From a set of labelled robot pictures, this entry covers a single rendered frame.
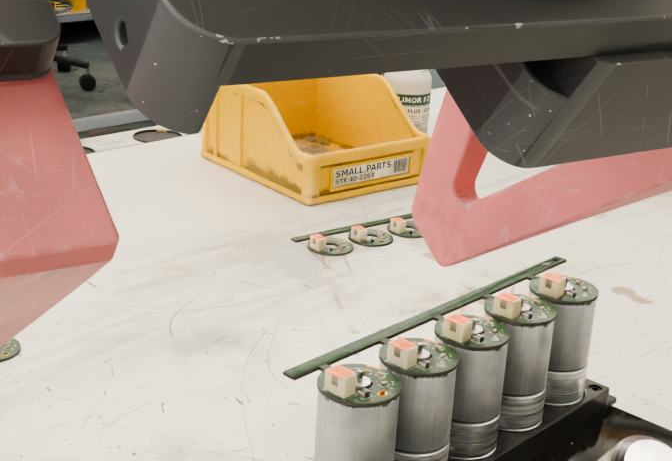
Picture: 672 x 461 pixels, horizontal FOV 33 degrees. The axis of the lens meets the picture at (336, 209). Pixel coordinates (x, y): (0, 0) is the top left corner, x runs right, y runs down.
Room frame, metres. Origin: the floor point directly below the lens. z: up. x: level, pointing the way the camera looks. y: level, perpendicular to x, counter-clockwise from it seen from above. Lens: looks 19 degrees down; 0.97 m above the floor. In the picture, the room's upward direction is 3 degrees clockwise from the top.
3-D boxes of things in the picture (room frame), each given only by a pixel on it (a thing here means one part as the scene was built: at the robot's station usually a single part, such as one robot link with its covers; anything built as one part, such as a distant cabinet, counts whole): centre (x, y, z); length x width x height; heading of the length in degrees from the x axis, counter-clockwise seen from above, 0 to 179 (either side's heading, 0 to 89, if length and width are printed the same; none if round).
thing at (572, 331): (0.39, -0.08, 0.79); 0.02 x 0.02 x 0.05
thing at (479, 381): (0.35, -0.05, 0.79); 0.02 x 0.02 x 0.05
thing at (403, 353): (0.32, -0.02, 0.82); 0.01 x 0.01 x 0.01; 48
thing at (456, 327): (0.34, -0.04, 0.82); 0.01 x 0.01 x 0.01; 48
